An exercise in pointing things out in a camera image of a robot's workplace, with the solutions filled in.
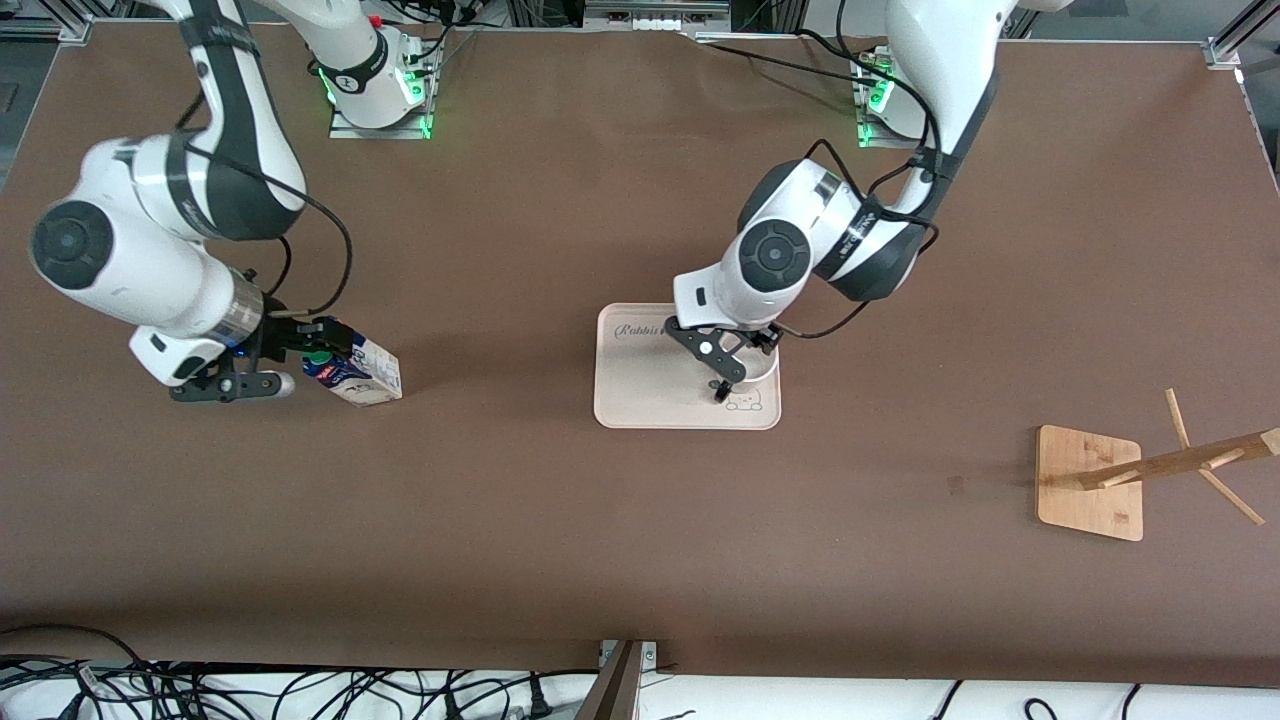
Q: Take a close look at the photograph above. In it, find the aluminium profile with bracket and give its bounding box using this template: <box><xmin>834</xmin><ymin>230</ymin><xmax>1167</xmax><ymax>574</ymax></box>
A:
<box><xmin>575</xmin><ymin>638</ymin><xmax>659</xmax><ymax>720</ymax></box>

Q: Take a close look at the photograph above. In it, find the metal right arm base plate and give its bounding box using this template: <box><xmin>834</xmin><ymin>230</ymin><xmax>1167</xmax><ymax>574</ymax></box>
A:
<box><xmin>330</xmin><ymin>25</ymin><xmax>438</xmax><ymax>141</ymax></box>

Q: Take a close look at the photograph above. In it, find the blue white milk carton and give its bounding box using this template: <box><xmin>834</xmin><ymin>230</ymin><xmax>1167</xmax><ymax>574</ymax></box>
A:
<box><xmin>302</xmin><ymin>318</ymin><xmax>404</xmax><ymax>408</ymax></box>

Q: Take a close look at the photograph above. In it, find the beige rabbit print tray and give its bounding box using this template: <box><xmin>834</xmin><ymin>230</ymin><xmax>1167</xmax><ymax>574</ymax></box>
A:
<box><xmin>594</xmin><ymin>303</ymin><xmax>781</xmax><ymax>431</ymax></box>

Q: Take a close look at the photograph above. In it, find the white mug black handle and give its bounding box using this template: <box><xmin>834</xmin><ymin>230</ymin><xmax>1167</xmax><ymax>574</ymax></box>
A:
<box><xmin>713</xmin><ymin>345</ymin><xmax>781</xmax><ymax>404</ymax></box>

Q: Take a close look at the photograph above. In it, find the black looping cable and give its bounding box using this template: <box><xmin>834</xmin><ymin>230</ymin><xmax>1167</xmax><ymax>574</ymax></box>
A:
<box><xmin>0</xmin><ymin>624</ymin><xmax>151</xmax><ymax>691</ymax></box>

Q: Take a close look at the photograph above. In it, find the white power strip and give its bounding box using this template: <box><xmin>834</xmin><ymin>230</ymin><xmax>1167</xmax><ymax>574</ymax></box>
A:
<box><xmin>583</xmin><ymin>0</ymin><xmax>733</xmax><ymax>33</ymax></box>

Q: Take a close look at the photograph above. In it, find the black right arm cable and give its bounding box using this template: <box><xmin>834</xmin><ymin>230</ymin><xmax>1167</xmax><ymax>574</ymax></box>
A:
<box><xmin>178</xmin><ymin>90</ymin><xmax>354</xmax><ymax>319</ymax></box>

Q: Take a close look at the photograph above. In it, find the black cable at base plate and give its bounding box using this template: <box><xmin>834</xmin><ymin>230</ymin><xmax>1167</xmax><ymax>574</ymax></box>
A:
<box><xmin>690</xmin><ymin>28</ymin><xmax>891</xmax><ymax>86</ymax></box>

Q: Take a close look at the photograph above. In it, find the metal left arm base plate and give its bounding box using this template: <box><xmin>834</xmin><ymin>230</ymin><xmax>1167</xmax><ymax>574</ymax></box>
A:
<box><xmin>855</xmin><ymin>45</ymin><xmax>926</xmax><ymax>151</ymax></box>

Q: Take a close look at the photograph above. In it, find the wooden cup rack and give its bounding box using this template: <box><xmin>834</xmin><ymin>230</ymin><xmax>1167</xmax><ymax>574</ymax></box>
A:
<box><xmin>1035</xmin><ymin>388</ymin><xmax>1280</xmax><ymax>543</ymax></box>

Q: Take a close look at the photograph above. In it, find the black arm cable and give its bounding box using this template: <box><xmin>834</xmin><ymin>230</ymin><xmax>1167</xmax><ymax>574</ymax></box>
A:
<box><xmin>778</xmin><ymin>25</ymin><xmax>943</xmax><ymax>341</ymax></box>
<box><xmin>178</xmin><ymin>90</ymin><xmax>354</xmax><ymax>319</ymax></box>

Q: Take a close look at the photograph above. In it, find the aluminium frame corner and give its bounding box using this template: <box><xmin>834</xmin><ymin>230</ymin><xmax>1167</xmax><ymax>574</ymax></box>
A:
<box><xmin>1203</xmin><ymin>0</ymin><xmax>1280</xmax><ymax>71</ymax></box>

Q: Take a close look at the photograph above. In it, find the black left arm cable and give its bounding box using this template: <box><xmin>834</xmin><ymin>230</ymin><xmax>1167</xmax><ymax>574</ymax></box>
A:
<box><xmin>778</xmin><ymin>25</ymin><xmax>943</xmax><ymax>341</ymax></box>

